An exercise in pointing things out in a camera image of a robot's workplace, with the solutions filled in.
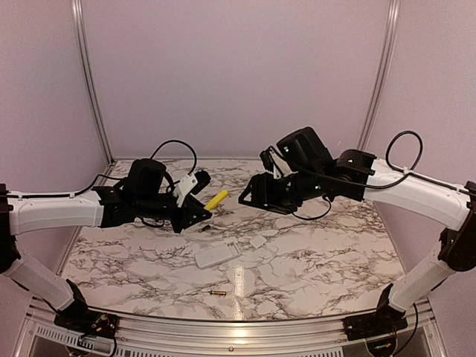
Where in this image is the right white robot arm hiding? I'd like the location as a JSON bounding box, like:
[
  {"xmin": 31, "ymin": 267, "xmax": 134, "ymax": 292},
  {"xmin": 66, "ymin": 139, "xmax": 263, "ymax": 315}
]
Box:
[{"xmin": 239, "ymin": 126, "xmax": 475, "ymax": 333}]

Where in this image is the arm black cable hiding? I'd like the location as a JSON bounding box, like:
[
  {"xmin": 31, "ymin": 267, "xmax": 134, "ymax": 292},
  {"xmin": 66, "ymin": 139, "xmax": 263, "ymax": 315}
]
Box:
[
  {"xmin": 289, "ymin": 129, "xmax": 476, "ymax": 353},
  {"xmin": 0, "ymin": 139, "xmax": 198, "ymax": 228}
]

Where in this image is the right aluminium frame post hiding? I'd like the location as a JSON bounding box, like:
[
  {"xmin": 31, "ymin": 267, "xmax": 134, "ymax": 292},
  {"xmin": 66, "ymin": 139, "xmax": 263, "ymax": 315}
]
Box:
[{"xmin": 357, "ymin": 0, "xmax": 402, "ymax": 151}]

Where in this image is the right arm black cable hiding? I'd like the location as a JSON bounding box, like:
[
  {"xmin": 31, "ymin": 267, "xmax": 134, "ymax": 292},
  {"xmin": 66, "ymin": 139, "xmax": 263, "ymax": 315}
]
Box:
[{"xmin": 289, "ymin": 129, "xmax": 476, "ymax": 353}]

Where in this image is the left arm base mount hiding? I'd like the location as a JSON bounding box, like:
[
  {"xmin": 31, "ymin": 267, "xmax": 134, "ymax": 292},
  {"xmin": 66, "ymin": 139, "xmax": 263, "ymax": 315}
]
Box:
[{"xmin": 54, "ymin": 311, "xmax": 119, "ymax": 339}]

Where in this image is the yellow handled screwdriver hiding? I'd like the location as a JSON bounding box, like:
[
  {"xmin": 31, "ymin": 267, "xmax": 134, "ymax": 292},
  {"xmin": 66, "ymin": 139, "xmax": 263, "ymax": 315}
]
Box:
[{"xmin": 205, "ymin": 190, "xmax": 228, "ymax": 211}]

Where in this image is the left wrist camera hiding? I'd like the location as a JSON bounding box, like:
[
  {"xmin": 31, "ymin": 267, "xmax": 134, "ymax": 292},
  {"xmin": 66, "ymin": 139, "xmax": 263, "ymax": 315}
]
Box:
[{"xmin": 173, "ymin": 170, "xmax": 210, "ymax": 208}]

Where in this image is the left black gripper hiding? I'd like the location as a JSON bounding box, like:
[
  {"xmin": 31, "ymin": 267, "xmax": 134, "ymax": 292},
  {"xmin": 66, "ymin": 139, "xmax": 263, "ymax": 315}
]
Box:
[{"xmin": 135, "ymin": 194, "xmax": 213, "ymax": 234}]

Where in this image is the front aluminium rail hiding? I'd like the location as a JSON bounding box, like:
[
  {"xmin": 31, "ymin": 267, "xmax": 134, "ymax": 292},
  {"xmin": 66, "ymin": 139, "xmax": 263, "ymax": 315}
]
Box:
[{"xmin": 14, "ymin": 298, "xmax": 447, "ymax": 356}]

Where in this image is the white remote control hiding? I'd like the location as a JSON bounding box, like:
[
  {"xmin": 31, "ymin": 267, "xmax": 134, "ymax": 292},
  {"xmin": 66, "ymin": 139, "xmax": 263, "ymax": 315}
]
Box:
[{"xmin": 194, "ymin": 242, "xmax": 241, "ymax": 269}]

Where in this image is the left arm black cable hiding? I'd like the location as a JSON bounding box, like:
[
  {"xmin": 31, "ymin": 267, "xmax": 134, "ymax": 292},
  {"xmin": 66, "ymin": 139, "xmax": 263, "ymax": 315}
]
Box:
[{"xmin": 0, "ymin": 139, "xmax": 198, "ymax": 228}]

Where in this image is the white battery cover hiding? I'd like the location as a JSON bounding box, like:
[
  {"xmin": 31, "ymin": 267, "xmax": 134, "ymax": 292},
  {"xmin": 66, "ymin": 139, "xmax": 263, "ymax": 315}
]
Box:
[{"xmin": 249, "ymin": 235, "xmax": 267, "ymax": 249}]

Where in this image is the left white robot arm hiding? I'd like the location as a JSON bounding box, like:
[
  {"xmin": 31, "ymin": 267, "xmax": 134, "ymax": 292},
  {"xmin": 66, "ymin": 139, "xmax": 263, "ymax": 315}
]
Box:
[{"xmin": 1, "ymin": 158, "xmax": 212, "ymax": 331}]

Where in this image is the left aluminium frame post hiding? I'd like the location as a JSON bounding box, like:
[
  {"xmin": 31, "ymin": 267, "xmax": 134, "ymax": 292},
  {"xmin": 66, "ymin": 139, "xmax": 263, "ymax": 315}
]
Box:
[{"xmin": 71, "ymin": 0, "xmax": 114, "ymax": 165}]

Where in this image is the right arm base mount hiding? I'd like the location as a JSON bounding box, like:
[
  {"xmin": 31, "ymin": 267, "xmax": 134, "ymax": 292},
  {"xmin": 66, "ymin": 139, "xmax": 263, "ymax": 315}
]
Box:
[{"xmin": 343, "ymin": 312, "xmax": 408, "ymax": 341}]

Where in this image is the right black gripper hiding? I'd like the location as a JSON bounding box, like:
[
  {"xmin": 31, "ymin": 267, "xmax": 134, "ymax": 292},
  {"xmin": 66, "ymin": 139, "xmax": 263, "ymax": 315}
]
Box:
[{"xmin": 239, "ymin": 167, "xmax": 327, "ymax": 214}]

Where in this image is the aluminium frame post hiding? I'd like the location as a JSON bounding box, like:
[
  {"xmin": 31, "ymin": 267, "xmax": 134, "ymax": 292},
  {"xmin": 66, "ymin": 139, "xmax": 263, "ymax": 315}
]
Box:
[
  {"xmin": 357, "ymin": 0, "xmax": 402, "ymax": 151},
  {"xmin": 71, "ymin": 0, "xmax": 114, "ymax": 165}
]

